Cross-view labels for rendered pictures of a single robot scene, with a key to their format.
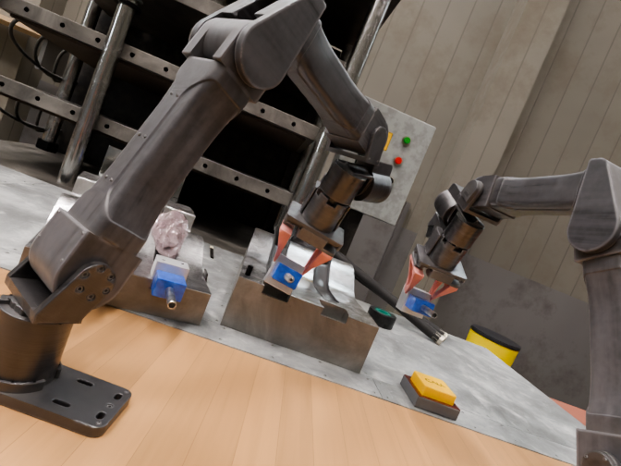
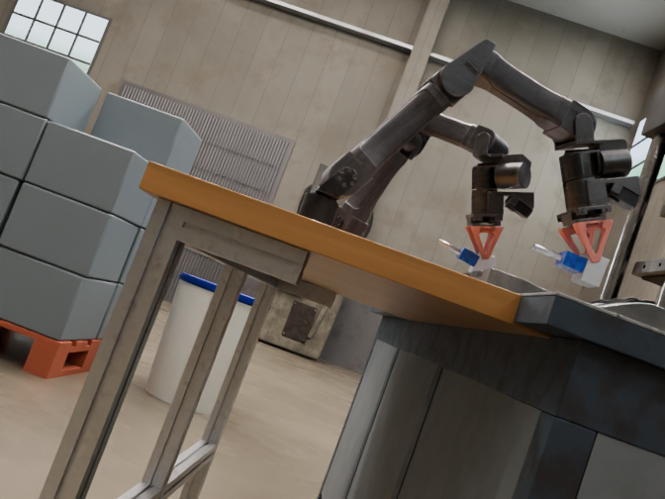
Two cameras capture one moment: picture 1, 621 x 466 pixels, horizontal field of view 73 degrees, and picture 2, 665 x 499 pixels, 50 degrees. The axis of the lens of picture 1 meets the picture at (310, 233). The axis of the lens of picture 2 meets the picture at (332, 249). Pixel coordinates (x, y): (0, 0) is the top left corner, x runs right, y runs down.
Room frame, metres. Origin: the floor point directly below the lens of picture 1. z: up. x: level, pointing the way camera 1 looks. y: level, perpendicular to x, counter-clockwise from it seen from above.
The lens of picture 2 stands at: (0.59, -1.59, 0.69)
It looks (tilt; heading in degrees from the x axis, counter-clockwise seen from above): 5 degrees up; 97
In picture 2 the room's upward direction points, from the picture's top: 20 degrees clockwise
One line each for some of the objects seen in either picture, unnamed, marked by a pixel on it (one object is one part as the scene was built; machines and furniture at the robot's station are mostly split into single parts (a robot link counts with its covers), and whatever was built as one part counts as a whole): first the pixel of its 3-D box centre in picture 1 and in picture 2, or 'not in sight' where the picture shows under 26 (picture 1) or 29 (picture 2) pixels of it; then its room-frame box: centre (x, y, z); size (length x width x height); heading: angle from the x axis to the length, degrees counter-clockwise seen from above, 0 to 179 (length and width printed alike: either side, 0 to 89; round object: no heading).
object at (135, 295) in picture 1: (130, 232); not in sight; (0.82, 0.33, 0.86); 0.50 x 0.26 x 0.11; 25
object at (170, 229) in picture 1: (140, 214); not in sight; (0.82, 0.32, 0.90); 0.26 x 0.18 x 0.08; 25
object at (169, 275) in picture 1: (168, 288); not in sight; (0.60, 0.16, 0.86); 0.13 x 0.05 x 0.05; 25
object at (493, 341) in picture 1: (480, 370); not in sight; (3.22, -1.62, 0.30); 0.39 x 0.38 x 0.60; 3
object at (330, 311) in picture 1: (330, 317); not in sight; (0.74, -0.09, 0.87); 0.05 x 0.05 x 0.04; 8
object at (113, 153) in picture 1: (158, 183); not in sight; (1.68, 0.64, 0.87); 0.50 x 0.27 x 0.17; 8
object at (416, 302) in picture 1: (421, 306); (566, 259); (0.84, -0.26, 0.94); 0.13 x 0.05 x 0.05; 7
